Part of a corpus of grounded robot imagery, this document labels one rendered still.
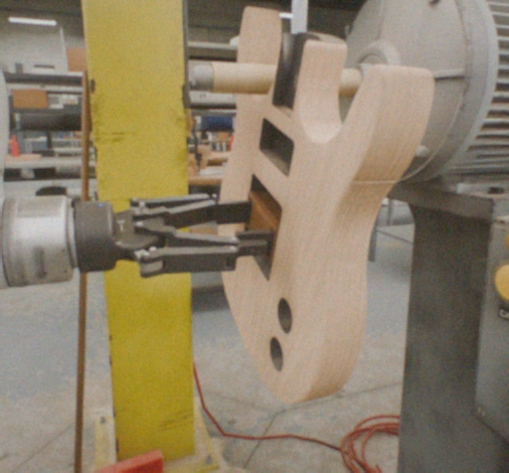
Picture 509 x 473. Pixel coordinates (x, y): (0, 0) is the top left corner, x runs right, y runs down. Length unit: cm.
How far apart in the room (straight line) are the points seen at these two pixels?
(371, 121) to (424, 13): 23
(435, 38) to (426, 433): 63
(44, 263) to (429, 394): 63
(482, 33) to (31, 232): 47
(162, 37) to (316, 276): 109
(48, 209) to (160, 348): 113
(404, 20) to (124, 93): 95
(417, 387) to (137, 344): 95
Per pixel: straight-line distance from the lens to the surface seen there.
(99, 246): 45
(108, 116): 134
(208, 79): 47
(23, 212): 45
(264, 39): 58
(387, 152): 33
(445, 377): 78
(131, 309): 146
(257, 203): 52
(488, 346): 46
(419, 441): 89
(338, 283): 39
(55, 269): 45
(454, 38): 51
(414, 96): 33
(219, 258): 44
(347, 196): 35
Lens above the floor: 120
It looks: 12 degrees down
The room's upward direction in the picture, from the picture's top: straight up
